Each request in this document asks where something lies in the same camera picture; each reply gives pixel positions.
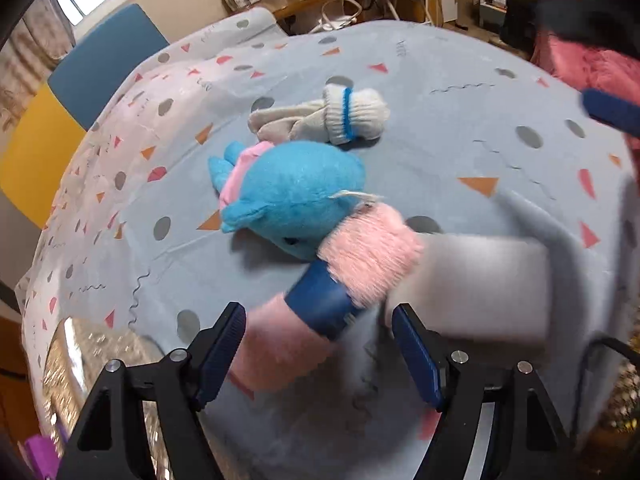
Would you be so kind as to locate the blue plush toy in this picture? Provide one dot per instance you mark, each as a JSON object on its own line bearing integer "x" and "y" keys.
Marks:
{"x": 291, "y": 194}

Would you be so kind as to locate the ornate gold tissue box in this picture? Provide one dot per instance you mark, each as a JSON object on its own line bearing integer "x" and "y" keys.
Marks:
{"x": 103, "y": 417}

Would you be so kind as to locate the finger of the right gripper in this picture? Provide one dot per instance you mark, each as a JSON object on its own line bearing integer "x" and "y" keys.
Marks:
{"x": 612, "y": 110}

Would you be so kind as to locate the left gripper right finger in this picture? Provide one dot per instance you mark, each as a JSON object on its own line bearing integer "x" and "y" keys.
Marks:
{"x": 422, "y": 352}

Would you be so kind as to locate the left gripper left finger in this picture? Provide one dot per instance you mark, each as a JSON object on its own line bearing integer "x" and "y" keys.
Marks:
{"x": 213, "y": 351}

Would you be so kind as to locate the white glove blue stripe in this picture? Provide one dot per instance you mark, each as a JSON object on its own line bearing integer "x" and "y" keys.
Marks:
{"x": 341, "y": 116}

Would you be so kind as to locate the purple cardboard box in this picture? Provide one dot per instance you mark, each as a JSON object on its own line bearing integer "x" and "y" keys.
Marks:
{"x": 41, "y": 456}

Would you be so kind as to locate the pink towel blue band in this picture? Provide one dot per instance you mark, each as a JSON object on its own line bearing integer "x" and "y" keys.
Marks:
{"x": 356, "y": 266}

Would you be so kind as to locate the beige patterned curtain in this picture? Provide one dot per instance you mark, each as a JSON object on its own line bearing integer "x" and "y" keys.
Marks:
{"x": 37, "y": 44}

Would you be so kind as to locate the grey yellow blue sofa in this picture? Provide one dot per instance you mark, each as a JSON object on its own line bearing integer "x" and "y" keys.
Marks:
{"x": 66, "y": 106}

